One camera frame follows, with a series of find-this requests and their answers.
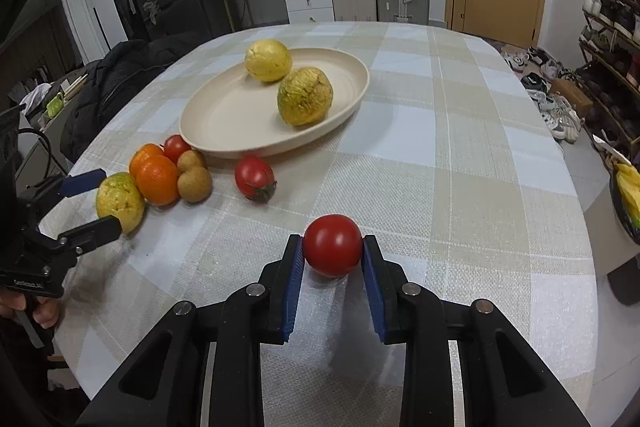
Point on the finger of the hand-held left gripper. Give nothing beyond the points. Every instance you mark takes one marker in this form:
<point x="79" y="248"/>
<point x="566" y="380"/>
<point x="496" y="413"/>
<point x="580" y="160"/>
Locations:
<point x="95" y="233"/>
<point x="82" y="183"/>

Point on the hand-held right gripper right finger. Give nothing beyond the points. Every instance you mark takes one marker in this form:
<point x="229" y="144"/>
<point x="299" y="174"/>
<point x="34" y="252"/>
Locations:
<point x="372" y="287"/>

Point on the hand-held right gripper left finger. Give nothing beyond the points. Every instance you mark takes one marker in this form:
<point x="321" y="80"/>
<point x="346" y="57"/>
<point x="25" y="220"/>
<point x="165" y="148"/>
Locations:
<point x="296" y="279"/>

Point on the yellow-green passion fruit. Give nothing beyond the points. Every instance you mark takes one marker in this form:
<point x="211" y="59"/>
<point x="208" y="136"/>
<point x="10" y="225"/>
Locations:
<point x="120" y="202"/>

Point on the smooth red tomato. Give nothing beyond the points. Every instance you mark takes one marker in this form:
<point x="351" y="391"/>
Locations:
<point x="332" y="244"/>

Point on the orange mandarin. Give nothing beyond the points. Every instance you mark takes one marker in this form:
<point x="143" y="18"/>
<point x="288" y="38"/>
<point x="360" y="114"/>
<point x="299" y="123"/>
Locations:
<point x="157" y="181"/>
<point x="142" y="156"/>

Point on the small red tomato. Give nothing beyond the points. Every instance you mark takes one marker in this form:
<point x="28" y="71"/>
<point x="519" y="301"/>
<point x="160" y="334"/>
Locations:
<point x="175" y="147"/>

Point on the brown longan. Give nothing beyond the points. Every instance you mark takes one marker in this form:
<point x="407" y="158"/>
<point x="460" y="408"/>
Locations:
<point x="195" y="186"/>
<point x="191" y="159"/>

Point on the red tomato with green stem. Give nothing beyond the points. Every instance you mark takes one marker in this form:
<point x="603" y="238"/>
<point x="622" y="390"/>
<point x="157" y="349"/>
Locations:
<point x="252" y="174"/>

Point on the beige oval plate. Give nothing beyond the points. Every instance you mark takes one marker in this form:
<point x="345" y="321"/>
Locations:
<point x="225" y="117"/>

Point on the person's left hand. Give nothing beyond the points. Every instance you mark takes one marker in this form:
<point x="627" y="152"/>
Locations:
<point x="42" y="312"/>

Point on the green cup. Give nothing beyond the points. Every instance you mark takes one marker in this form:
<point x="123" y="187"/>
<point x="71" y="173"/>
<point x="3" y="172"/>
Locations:
<point x="54" y="106"/>

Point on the white cloth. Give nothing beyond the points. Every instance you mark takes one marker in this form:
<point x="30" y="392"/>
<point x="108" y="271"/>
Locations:
<point x="35" y="99"/>

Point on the black jacket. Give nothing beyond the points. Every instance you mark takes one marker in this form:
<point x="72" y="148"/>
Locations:
<point x="115" y="82"/>

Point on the wrinkled yellow passion fruit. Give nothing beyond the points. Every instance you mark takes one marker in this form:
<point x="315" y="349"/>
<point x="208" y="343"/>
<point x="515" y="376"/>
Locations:
<point x="305" y="97"/>

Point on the pale yellow passion fruit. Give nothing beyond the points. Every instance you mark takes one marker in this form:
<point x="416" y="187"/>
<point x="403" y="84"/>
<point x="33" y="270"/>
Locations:
<point x="267" y="61"/>

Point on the pile of sneakers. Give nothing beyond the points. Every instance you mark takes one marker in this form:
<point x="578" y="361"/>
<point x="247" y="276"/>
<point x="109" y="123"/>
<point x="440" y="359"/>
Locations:
<point x="560" y="119"/>

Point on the black round container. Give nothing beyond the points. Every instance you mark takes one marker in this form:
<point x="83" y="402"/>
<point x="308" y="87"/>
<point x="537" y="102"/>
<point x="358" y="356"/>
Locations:
<point x="617" y="207"/>

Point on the brown cardboard box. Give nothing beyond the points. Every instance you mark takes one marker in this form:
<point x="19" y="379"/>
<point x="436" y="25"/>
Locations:
<point x="572" y="97"/>

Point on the yellow plastic bag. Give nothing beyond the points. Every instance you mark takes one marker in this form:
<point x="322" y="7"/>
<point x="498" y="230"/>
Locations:
<point x="629" y="182"/>

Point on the wooden shoe rack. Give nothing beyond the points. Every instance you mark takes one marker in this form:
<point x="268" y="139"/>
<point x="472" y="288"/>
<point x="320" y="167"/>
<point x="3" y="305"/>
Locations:
<point x="600" y="52"/>

